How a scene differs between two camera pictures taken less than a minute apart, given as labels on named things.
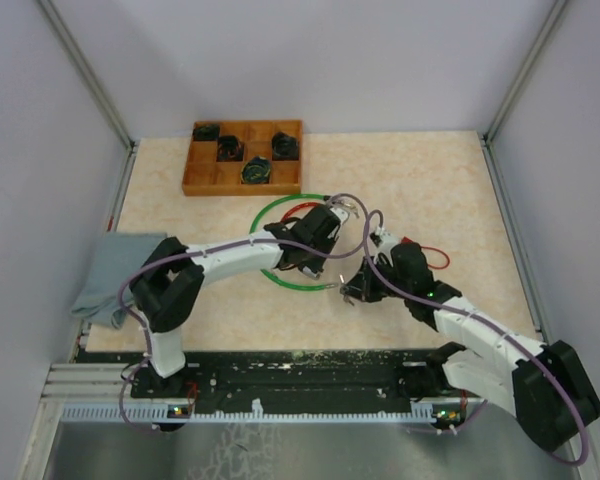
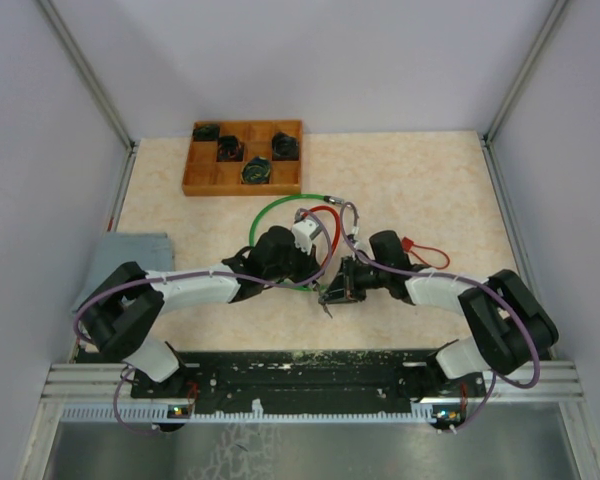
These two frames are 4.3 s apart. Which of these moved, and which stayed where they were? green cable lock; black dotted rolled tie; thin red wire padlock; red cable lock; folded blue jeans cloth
Moved: red cable lock
Stayed: folded blue jeans cloth; black dotted rolled tie; green cable lock; thin red wire padlock
